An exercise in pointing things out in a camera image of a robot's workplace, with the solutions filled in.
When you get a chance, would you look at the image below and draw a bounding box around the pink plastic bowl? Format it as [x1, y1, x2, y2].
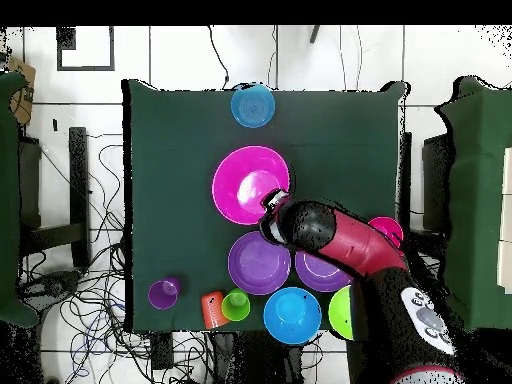
[211, 144, 292, 226]

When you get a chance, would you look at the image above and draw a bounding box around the purple plastic bowl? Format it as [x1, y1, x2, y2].
[294, 249, 353, 293]
[227, 230, 292, 296]

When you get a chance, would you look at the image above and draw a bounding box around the blue ribbed small bowl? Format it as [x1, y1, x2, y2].
[230, 83, 276, 129]

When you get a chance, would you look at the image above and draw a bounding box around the orange plastic cup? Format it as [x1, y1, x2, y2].
[200, 290, 231, 330]

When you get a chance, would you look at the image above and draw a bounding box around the dark green tablecloth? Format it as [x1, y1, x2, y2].
[121, 78, 409, 334]

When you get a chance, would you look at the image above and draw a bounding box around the green plastic cup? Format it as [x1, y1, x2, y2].
[220, 287, 252, 322]

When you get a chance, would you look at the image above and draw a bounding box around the red plastic bowl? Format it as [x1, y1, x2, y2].
[367, 216, 405, 251]

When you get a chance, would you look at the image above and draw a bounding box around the blue deep plastic bowl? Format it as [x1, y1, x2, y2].
[262, 286, 323, 346]

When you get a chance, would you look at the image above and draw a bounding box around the black upright bar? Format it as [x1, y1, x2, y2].
[397, 131, 413, 241]

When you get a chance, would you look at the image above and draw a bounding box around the green plastic bowl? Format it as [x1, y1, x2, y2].
[327, 284, 355, 342]

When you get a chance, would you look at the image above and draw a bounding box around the purple plastic cup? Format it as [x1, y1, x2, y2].
[147, 276, 182, 311]

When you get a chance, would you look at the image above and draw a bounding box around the black box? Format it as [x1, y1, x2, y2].
[421, 133, 453, 233]

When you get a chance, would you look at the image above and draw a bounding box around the black power strip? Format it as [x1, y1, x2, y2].
[150, 331, 174, 371]

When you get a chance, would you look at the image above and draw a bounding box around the black metal stand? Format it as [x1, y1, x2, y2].
[19, 126, 91, 268]

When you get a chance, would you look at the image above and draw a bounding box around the green cloth covered table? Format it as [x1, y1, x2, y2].
[435, 75, 512, 333]
[0, 71, 41, 329]

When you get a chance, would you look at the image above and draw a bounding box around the black cabinet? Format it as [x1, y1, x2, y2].
[17, 135, 42, 229]

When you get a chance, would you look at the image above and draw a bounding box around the brown cardboard box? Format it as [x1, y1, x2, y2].
[7, 57, 37, 126]

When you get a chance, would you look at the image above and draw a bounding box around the black floor cable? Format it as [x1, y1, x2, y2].
[206, 26, 231, 91]

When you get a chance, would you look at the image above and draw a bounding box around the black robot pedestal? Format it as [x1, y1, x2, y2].
[207, 330, 321, 384]

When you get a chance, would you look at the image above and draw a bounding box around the black cable tangle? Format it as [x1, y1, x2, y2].
[19, 133, 217, 384]

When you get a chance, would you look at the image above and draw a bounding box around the black square floor frame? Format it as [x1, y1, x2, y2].
[55, 26, 116, 72]

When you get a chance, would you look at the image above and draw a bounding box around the dark pedestal leg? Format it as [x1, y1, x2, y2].
[21, 269, 83, 299]

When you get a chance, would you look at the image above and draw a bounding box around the blue cable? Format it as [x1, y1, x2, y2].
[69, 303, 125, 379]

